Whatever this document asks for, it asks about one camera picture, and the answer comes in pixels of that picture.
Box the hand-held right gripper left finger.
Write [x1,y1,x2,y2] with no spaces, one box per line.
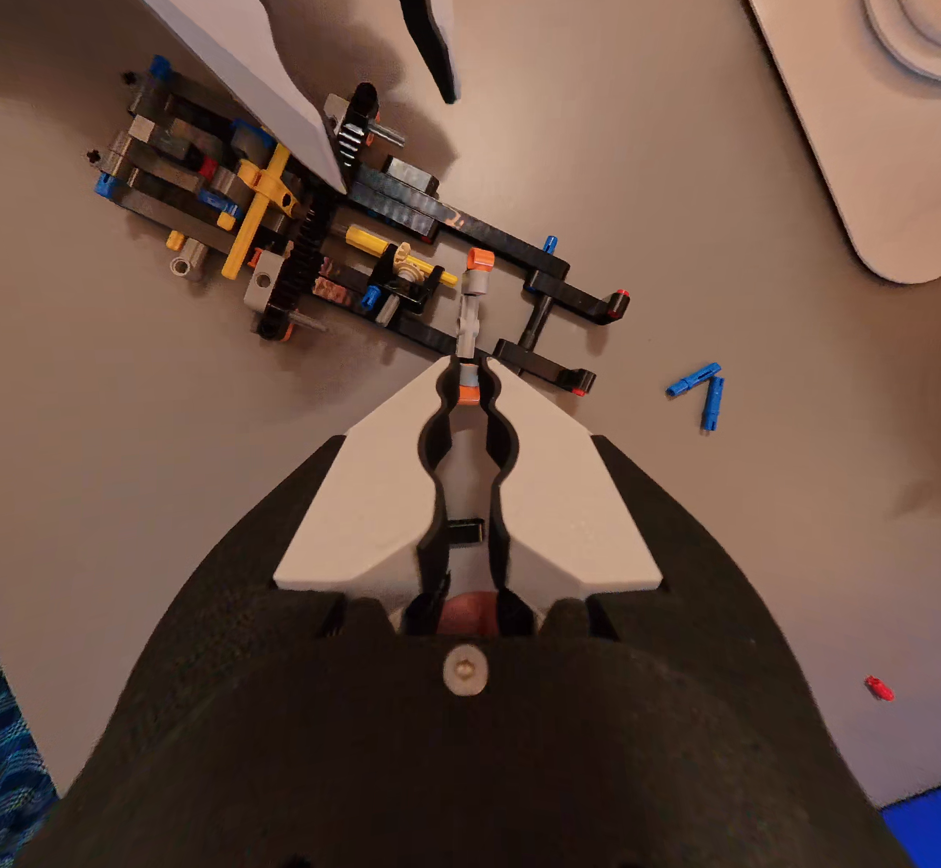
[273,355,454,635]

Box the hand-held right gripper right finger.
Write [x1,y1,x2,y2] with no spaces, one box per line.
[478,357,664,630]

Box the multicoloured lego assembly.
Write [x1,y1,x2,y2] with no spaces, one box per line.
[87,55,632,398]

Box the grey orange lego rod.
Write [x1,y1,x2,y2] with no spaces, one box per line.
[454,248,495,406]

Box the person's plaid shirt torso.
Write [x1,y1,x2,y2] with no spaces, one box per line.
[0,670,60,847]

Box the blue plastic bin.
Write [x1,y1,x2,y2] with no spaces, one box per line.
[881,787,941,868]

